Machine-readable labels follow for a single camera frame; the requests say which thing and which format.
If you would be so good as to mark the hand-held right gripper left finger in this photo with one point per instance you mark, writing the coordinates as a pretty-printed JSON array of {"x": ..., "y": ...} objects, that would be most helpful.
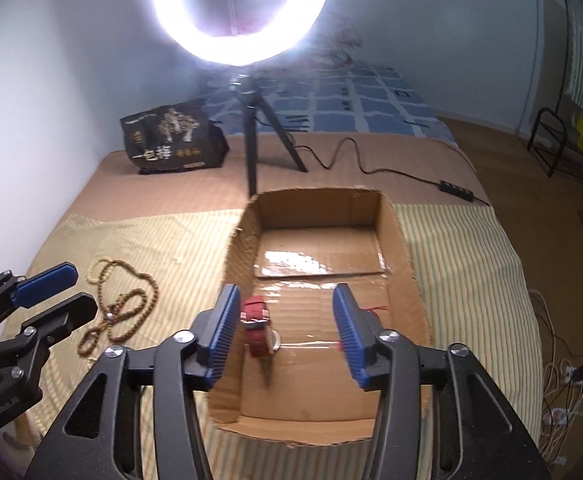
[{"x": 224, "y": 332}]

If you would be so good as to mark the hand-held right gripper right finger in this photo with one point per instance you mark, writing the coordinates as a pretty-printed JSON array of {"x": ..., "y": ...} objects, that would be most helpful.
[{"x": 351, "y": 335}]

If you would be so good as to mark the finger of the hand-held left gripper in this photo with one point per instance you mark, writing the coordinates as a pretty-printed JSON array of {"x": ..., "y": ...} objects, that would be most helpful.
[
  {"x": 46, "y": 281},
  {"x": 74, "y": 310}
]

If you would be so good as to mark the cardboard box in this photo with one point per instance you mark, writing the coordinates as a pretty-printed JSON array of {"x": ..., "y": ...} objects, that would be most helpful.
[{"x": 311, "y": 365}]

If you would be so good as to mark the yellow striped blanket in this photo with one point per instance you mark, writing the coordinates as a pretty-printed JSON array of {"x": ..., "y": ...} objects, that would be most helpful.
[{"x": 471, "y": 285}]

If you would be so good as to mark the brown bed mattress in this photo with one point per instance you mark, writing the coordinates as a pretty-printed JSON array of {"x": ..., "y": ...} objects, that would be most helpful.
[{"x": 171, "y": 195}]

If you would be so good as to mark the black printed snack bag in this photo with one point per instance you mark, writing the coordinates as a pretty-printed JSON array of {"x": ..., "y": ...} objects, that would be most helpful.
[{"x": 171, "y": 147}]

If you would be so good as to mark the black tripod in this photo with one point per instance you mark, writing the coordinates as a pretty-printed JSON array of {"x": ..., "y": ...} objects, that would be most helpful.
[{"x": 248, "y": 125}]

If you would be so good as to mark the blue checked quilt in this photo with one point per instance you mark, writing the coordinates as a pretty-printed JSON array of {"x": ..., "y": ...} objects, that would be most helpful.
[{"x": 371, "y": 105}]

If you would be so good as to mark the black metal clothes rack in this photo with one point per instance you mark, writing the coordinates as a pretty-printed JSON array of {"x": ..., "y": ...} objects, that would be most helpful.
[{"x": 533, "y": 130}]

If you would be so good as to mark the mottled brown cloth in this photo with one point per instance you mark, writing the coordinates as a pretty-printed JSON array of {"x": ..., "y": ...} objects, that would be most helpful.
[{"x": 339, "y": 42}]

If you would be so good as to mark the black inline switch box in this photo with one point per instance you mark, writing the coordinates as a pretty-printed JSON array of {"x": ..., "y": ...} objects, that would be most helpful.
[{"x": 456, "y": 189}]

